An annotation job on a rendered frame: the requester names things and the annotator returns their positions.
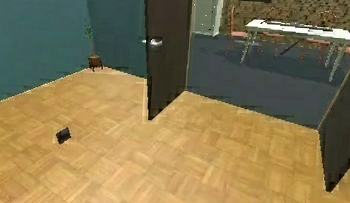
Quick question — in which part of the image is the dark brown room door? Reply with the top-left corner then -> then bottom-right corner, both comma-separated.
136,0 -> 194,123

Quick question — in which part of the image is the house plant in brown pot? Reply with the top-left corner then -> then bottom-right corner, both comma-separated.
81,24 -> 107,74

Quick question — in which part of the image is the white cupboard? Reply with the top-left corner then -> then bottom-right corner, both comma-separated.
190,0 -> 225,38

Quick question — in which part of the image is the small black box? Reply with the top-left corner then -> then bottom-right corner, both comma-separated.
55,126 -> 72,146

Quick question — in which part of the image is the white table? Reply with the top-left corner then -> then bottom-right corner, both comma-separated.
238,18 -> 350,84

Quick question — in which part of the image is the silver door handle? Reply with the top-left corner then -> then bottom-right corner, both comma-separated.
141,36 -> 164,49

